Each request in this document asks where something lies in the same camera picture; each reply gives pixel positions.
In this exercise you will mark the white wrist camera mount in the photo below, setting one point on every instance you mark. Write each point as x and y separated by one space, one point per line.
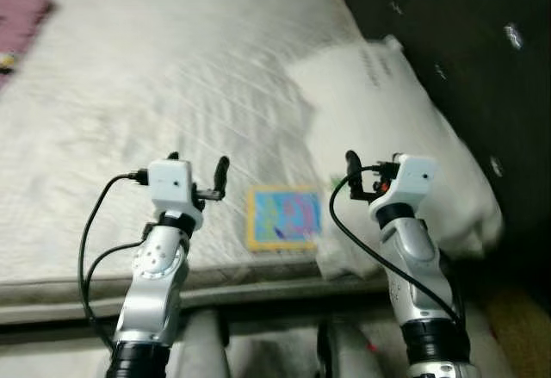
411 180
170 184

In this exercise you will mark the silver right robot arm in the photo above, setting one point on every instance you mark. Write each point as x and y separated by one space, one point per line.
413 257

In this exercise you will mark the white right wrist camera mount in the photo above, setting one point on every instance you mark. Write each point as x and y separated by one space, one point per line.
411 180

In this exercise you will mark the grey right robot leg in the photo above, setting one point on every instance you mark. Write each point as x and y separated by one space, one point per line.
362 356

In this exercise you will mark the dark bed base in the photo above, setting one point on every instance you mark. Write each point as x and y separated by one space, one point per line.
43 333

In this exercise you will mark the grey left robot leg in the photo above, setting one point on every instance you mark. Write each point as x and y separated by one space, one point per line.
202 348

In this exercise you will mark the grey quilted mattress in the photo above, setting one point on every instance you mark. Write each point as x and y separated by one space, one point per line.
155 77

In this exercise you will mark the colourful children's book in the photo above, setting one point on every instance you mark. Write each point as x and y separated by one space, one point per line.
284 219

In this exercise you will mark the pink printed blanket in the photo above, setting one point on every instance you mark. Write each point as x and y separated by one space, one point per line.
21 8

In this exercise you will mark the white pillow with print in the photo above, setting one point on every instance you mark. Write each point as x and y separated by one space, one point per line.
379 102

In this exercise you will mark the black tufted headboard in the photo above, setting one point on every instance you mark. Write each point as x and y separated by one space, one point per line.
465 94

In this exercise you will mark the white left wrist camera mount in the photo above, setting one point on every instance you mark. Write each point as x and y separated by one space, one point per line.
170 184

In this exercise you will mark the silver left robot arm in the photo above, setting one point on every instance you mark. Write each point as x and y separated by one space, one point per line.
155 283

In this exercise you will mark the grey robot leg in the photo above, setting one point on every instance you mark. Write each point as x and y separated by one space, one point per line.
362 356
202 348

